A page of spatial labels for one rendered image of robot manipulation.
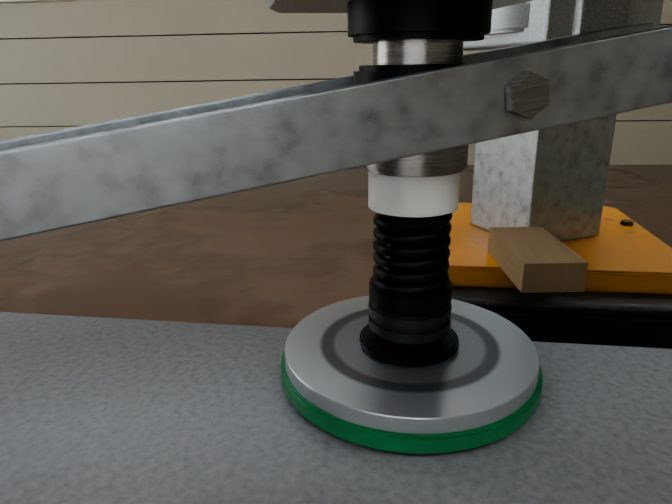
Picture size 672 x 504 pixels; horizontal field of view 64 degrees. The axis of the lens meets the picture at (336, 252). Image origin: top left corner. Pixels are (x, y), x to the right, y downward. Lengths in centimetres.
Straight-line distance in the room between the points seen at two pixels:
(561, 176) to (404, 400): 80
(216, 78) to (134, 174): 636
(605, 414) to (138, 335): 43
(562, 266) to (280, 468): 62
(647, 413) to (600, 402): 3
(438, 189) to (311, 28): 611
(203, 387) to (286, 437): 10
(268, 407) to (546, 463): 21
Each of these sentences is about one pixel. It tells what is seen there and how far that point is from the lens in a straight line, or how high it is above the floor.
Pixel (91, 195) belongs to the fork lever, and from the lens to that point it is 35.
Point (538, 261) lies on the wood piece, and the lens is 90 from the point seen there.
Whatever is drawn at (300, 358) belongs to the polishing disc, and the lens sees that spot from 45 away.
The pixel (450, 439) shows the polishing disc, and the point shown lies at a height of 88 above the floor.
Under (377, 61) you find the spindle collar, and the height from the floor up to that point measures 112.
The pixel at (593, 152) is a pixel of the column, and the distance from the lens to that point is 118.
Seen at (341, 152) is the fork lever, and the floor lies 107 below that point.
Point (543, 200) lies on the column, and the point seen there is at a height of 87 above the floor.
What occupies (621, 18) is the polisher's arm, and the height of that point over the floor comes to 116.
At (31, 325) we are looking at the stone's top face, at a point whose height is 87.
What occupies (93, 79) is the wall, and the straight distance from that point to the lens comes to 723.
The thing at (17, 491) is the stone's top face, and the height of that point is 87.
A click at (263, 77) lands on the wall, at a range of 656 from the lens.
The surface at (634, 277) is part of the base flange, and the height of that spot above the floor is 77.
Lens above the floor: 112
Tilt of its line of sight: 19 degrees down
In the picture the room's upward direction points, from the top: 1 degrees counter-clockwise
